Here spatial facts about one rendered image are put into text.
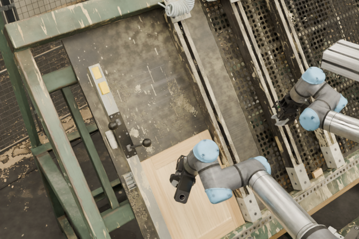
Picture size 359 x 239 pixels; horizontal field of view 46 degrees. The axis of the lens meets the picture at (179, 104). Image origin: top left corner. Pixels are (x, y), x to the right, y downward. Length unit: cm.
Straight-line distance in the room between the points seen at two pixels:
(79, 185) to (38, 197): 194
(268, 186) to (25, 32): 106
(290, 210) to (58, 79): 110
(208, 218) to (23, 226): 185
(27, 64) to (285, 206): 110
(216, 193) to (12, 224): 247
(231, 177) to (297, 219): 25
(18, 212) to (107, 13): 220
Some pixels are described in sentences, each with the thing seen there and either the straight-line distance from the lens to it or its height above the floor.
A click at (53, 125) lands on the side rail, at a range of 174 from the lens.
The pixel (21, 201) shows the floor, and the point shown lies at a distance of 371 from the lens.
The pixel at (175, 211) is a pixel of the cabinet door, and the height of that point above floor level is 107.
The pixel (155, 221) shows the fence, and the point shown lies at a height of 109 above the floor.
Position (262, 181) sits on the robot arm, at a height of 162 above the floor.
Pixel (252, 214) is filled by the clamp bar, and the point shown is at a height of 96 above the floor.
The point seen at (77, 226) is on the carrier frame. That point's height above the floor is 79.
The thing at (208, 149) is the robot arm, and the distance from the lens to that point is 131.
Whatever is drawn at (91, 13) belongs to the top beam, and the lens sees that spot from 180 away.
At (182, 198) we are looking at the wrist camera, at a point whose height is 146.
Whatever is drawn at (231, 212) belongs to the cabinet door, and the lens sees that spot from 207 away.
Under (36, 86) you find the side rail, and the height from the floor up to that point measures 168.
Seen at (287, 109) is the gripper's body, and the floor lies 150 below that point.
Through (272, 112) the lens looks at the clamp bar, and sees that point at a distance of 213.
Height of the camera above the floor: 256
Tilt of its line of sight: 36 degrees down
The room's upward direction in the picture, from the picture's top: 4 degrees counter-clockwise
